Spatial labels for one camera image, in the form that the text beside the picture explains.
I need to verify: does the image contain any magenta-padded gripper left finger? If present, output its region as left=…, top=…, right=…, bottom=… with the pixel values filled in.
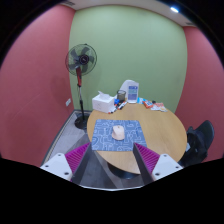
left=39, top=142, right=94, bottom=185

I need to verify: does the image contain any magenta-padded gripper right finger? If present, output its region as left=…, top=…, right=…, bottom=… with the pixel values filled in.
left=133, top=142, right=185, bottom=185

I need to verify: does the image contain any cream white computer mouse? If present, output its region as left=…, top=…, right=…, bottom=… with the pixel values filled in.
left=110, top=124, right=126, bottom=141

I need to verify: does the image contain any blue patterned mouse pad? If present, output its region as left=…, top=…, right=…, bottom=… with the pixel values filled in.
left=90, top=118, right=148, bottom=153

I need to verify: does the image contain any black backpack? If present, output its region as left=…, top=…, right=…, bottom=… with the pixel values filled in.
left=178, top=126, right=209, bottom=168

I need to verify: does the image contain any black office chair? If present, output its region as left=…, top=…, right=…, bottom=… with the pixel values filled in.
left=194, top=119, right=216, bottom=161

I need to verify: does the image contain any white tissue box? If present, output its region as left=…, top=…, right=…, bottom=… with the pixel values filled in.
left=91, top=90, right=115, bottom=114

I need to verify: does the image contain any blue and white sign stand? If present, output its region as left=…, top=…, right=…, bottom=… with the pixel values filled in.
left=127, top=84, right=139, bottom=104

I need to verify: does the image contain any dark mesh pen cup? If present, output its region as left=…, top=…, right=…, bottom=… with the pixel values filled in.
left=116, top=89, right=128, bottom=102

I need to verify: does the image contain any black standing fan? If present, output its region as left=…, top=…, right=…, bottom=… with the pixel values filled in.
left=64, top=43, right=98, bottom=130

